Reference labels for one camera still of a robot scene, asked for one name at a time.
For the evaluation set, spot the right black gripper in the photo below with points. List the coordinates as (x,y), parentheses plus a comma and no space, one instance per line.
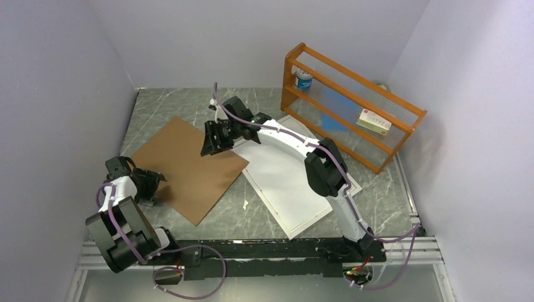
(213,145)

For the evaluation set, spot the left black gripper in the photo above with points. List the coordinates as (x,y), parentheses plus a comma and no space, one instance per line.
(153,180)

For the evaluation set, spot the brown backing board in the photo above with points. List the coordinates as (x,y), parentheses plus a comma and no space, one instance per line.
(194,183)

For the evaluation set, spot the red autumn photo print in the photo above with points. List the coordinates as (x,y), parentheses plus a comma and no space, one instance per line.
(281,182)

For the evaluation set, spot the white picture frame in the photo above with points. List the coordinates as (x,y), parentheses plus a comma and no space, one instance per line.
(290,135)

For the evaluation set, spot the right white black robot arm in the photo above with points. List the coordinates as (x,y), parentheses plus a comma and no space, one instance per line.
(325,168)

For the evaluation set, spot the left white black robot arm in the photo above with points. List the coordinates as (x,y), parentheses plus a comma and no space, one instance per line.
(120,230)

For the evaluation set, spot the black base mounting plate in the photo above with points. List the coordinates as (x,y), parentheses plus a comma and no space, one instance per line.
(327,257)

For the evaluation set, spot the blue white can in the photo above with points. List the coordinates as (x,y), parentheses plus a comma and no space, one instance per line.
(303,80)

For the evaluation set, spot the small cream red box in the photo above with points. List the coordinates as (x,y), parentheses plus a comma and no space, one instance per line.
(373,122)

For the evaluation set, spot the orange wooden shelf rack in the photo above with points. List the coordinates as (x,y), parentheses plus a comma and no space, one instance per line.
(333,103)

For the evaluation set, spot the tape roll behind shelf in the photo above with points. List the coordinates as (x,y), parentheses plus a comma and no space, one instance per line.
(382,85)

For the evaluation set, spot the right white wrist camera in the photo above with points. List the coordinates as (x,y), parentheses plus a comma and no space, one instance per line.
(213,105)

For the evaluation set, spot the aluminium rail frame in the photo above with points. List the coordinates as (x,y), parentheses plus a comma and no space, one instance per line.
(416,249)

